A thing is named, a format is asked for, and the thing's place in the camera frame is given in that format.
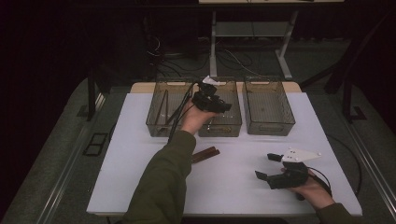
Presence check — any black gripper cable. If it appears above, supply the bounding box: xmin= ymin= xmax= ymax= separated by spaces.
xmin=167 ymin=81 xmax=202 ymax=144
xmin=307 ymin=167 xmax=332 ymax=198

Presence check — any white metal desk frame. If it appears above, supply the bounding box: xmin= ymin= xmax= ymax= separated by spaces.
xmin=198 ymin=0 xmax=345 ymax=80

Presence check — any tangle of floor cables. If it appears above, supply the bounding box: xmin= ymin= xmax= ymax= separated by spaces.
xmin=144 ymin=34 xmax=261 ymax=79

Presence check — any translucent grey plastic bin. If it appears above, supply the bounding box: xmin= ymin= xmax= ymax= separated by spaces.
xmin=242 ymin=76 xmax=296 ymax=136
xmin=145 ymin=77 xmax=194 ymax=138
xmin=197 ymin=77 xmax=243 ymax=138

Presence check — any person's right hand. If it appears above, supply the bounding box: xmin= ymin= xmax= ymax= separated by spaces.
xmin=281 ymin=167 xmax=336 ymax=211

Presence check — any black angled stand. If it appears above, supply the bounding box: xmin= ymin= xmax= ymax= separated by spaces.
xmin=300 ymin=12 xmax=396 ymax=123

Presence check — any thin black cable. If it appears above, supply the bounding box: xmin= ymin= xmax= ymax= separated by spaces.
xmin=325 ymin=133 xmax=363 ymax=198

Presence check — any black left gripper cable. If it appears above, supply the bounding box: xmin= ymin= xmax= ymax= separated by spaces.
xmin=167 ymin=81 xmax=202 ymax=144

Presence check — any wooden handled metal fork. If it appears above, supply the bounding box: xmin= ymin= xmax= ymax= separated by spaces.
xmin=191 ymin=149 xmax=221 ymax=165
xmin=191 ymin=146 xmax=218 ymax=160

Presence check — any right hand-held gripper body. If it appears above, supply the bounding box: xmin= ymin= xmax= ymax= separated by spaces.
xmin=266 ymin=147 xmax=321 ymax=190

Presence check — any black stand leg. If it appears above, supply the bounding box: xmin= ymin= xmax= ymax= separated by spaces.
xmin=86 ymin=66 xmax=113 ymax=122

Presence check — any metal floor rail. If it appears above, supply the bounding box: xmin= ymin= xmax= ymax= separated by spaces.
xmin=342 ymin=118 xmax=396 ymax=220
xmin=36 ymin=92 xmax=106 ymax=224

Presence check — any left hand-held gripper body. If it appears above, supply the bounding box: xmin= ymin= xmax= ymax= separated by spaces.
xmin=191 ymin=75 xmax=233 ymax=114

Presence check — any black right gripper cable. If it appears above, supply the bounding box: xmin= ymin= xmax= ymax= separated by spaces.
xmin=307 ymin=167 xmax=332 ymax=198

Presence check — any person's left hand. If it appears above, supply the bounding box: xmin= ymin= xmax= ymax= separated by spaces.
xmin=180 ymin=101 xmax=219 ymax=136

